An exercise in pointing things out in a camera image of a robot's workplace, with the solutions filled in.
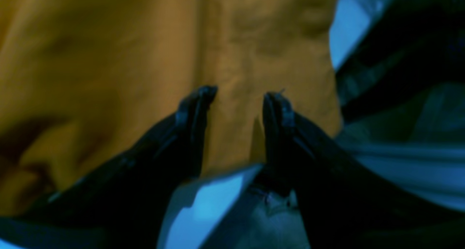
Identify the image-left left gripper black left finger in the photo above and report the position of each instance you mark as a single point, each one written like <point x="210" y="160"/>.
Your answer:
<point x="121" y="203"/>

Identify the orange t-shirt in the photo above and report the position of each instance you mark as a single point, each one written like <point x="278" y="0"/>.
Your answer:
<point x="82" y="80"/>

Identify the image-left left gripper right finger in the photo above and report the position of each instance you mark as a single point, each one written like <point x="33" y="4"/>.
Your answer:
<point x="343" y="204"/>

